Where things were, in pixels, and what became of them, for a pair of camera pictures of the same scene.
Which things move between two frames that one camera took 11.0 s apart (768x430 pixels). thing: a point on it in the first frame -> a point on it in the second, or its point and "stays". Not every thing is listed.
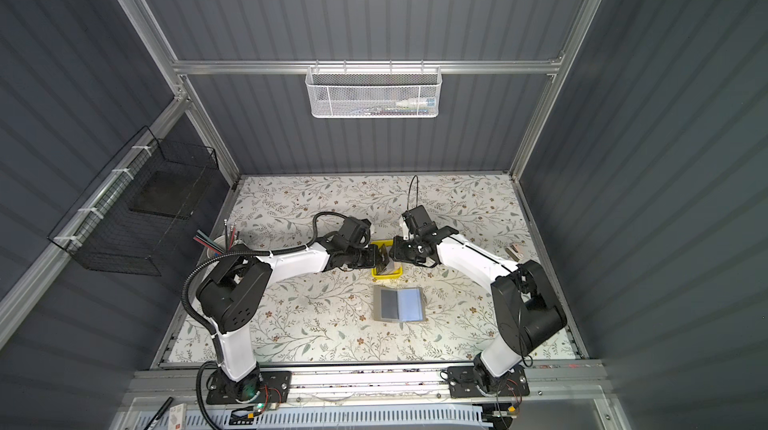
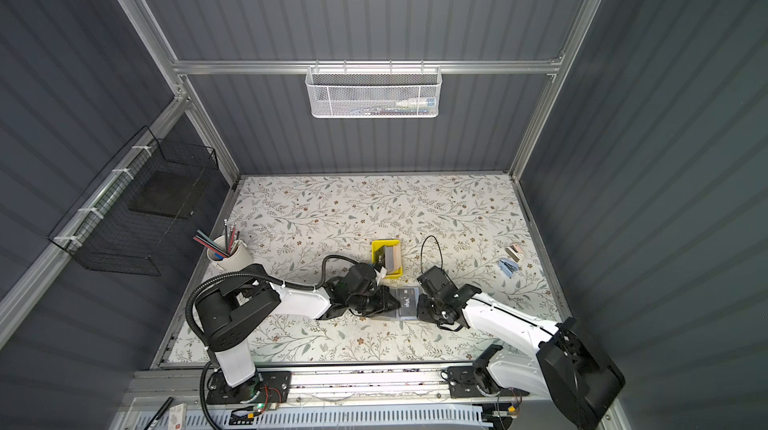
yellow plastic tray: (375, 275) stays
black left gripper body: (351, 253) -> (368, 304)
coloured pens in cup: (230, 239) stays
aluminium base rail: (548, 385) stays
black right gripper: (398, 253) -> (421, 307)
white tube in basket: (416, 103) stays
